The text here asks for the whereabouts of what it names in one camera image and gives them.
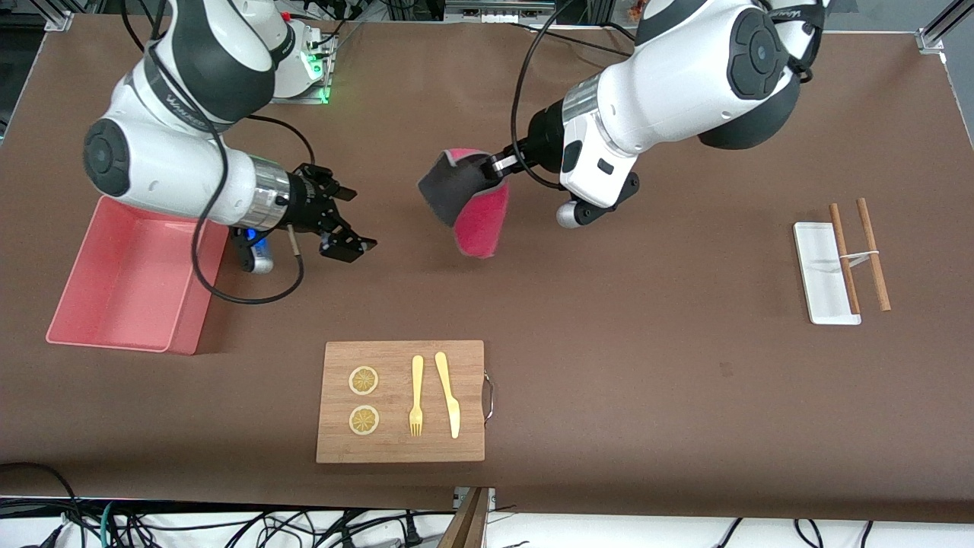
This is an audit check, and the small metal bracket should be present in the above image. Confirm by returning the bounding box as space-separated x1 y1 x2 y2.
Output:
451 487 497 512

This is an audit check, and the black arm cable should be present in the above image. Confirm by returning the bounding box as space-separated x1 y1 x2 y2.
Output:
515 0 575 190
122 0 317 307

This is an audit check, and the long black table cable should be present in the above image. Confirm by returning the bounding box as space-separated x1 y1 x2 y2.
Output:
506 21 637 59

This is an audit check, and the thick black floor cable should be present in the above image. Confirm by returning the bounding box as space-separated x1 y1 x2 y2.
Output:
0 461 84 535

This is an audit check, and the yellow plastic fork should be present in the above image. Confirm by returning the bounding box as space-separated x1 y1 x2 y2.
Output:
409 355 425 437

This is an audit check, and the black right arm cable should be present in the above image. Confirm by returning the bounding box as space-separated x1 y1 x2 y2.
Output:
122 0 317 307

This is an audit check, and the wooden cutting board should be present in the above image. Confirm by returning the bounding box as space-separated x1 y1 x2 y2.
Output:
316 340 485 464

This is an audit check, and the pink and grey cloth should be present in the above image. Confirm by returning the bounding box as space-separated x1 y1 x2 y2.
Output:
417 148 509 260

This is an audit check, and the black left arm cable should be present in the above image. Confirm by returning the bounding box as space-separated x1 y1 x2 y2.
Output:
515 0 575 190

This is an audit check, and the yellow plastic knife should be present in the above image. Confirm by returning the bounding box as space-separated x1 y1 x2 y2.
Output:
434 352 461 439

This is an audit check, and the brown wooden plank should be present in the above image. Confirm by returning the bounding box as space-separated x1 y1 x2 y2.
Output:
438 487 489 548

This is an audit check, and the grey metal device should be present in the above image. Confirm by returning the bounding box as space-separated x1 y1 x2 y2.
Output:
445 0 556 24

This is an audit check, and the pink plastic bin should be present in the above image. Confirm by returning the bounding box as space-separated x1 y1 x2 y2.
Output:
46 196 230 355

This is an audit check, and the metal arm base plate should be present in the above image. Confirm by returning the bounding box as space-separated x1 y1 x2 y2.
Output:
272 75 333 105

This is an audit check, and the white rectangular tray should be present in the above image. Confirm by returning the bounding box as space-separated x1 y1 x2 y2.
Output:
794 221 862 326

